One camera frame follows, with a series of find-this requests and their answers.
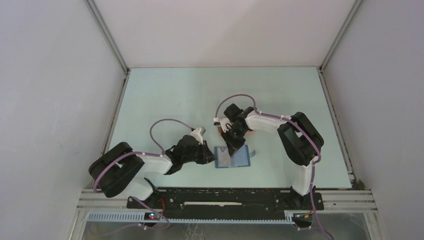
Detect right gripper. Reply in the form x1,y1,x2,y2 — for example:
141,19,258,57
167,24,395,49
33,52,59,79
220,126,248,157

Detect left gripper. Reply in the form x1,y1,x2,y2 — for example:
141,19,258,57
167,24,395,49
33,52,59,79
182,140,217,165

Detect white portrait card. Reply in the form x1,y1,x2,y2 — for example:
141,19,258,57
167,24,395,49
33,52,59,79
214,146,232,169

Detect blue card holder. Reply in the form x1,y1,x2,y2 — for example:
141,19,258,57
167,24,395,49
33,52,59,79
220,144,256,169

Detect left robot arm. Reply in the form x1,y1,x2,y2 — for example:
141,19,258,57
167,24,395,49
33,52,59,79
88,135,215,208

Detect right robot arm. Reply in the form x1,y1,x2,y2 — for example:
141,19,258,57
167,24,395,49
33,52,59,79
213,104,325,209

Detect pink oval tray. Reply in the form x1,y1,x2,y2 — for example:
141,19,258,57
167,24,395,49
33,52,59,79
218,116,254,138

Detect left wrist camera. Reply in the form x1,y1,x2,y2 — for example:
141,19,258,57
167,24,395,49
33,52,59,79
190,127,206,145

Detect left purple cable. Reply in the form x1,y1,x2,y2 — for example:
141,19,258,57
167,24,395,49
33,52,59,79
92,118,195,194

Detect purple cable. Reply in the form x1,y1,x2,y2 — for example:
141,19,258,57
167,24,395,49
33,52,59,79
92,118,195,194
214,93,322,213

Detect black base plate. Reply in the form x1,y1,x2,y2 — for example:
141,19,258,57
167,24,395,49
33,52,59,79
126,187,325,221

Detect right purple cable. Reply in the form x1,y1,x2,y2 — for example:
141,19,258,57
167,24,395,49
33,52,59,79
214,93,322,213

